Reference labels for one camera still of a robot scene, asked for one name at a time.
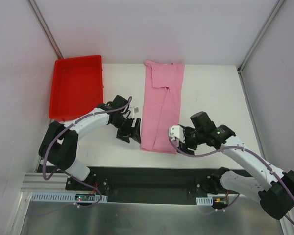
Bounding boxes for pink t shirt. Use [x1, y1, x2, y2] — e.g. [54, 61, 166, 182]
[141, 60, 185, 154]

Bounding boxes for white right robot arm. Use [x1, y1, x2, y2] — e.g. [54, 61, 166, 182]
[170, 112, 294, 220]

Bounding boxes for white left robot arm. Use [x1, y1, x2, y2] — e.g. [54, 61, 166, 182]
[38, 95, 141, 190]

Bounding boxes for red plastic bin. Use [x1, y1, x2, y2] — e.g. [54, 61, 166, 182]
[49, 55, 103, 121]

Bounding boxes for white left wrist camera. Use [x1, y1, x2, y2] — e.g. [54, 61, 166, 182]
[126, 106, 139, 118]

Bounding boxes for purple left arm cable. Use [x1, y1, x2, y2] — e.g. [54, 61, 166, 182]
[42, 95, 133, 209]

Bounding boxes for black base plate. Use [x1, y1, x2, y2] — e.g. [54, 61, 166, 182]
[65, 166, 240, 205]

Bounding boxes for right white cable duct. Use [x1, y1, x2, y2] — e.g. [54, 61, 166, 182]
[196, 196, 214, 206]

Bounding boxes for white cable duct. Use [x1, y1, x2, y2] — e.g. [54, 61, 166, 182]
[196, 196, 214, 206]
[31, 192, 108, 203]

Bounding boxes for left white cable duct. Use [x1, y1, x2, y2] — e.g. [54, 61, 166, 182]
[31, 192, 108, 203]

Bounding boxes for left aluminium corner post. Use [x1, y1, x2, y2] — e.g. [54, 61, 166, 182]
[27, 0, 64, 59]

